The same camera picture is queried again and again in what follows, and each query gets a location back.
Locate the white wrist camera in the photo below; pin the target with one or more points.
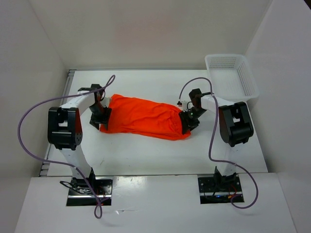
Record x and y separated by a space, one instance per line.
105 102
184 105

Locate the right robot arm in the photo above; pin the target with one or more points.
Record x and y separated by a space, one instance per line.
234 123

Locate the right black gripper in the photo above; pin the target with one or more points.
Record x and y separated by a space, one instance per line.
187 124

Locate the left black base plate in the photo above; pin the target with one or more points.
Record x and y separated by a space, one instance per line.
79 194

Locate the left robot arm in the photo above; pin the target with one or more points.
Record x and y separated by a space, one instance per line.
87 96

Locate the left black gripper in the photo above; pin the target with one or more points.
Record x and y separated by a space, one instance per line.
104 119

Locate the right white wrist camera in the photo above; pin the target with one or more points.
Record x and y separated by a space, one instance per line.
184 105

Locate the orange shorts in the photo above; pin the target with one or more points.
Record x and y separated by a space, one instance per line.
144 117

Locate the white plastic basket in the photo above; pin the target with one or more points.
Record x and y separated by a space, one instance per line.
231 77

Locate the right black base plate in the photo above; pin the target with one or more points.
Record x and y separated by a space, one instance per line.
210 193

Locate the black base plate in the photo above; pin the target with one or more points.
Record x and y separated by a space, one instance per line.
210 193
79 194

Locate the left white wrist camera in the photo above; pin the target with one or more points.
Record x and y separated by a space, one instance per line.
105 102

